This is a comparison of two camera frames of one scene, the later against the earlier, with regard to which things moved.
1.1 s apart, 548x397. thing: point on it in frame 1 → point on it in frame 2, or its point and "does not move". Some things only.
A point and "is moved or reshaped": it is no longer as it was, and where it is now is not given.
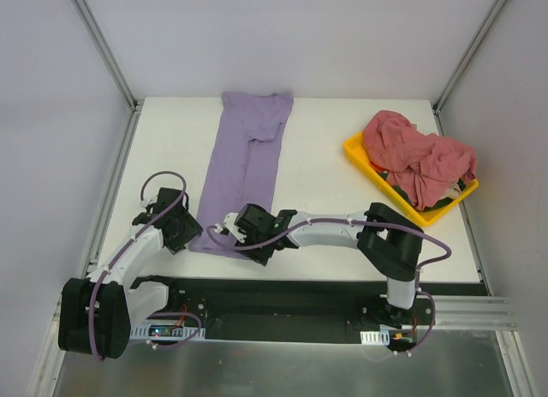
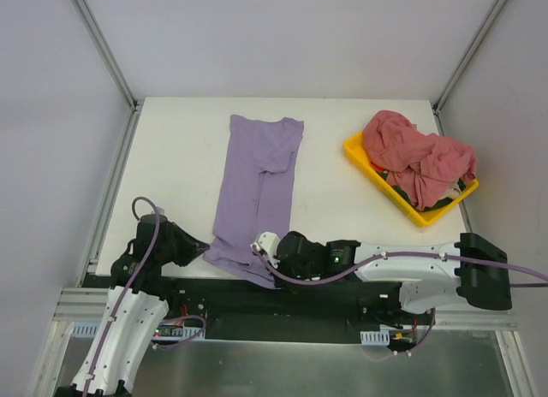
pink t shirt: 421,164 does not move
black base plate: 306,310 does not move
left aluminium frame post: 134,105 does not move
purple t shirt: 241,164 is moved or reshaped
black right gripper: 250,245 → 280,251
